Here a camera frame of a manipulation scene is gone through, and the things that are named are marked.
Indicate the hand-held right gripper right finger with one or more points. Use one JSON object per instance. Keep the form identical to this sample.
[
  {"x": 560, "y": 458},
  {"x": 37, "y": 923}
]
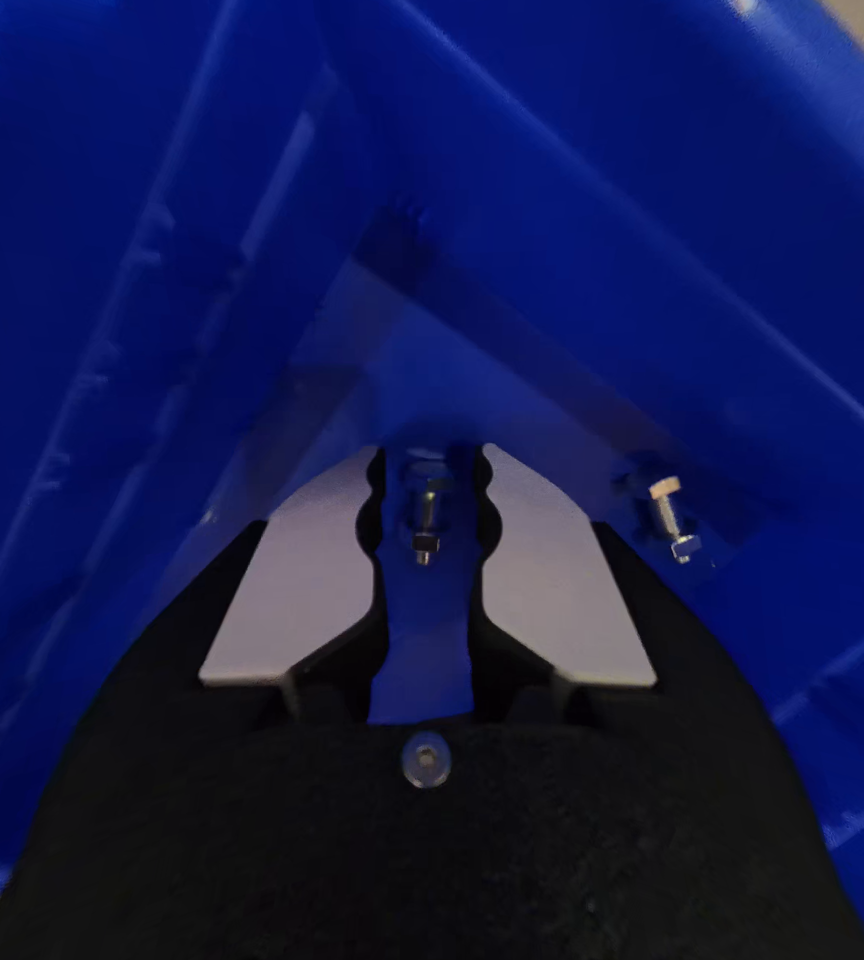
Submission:
[{"x": 567, "y": 600}]

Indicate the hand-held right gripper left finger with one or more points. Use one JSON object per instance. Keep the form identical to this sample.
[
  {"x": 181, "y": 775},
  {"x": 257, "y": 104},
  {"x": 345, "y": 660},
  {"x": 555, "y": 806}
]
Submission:
[{"x": 289, "y": 600}]

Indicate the medium steel bolt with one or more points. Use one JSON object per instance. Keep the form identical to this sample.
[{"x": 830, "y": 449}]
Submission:
[{"x": 664, "y": 510}]

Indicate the short thick steel bolt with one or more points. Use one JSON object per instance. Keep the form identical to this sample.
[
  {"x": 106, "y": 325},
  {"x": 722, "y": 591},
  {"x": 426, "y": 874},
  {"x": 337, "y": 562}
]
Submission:
[{"x": 427, "y": 502}]

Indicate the blue plastic bin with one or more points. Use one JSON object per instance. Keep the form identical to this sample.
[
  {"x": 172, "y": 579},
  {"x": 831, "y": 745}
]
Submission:
[{"x": 177, "y": 225}]

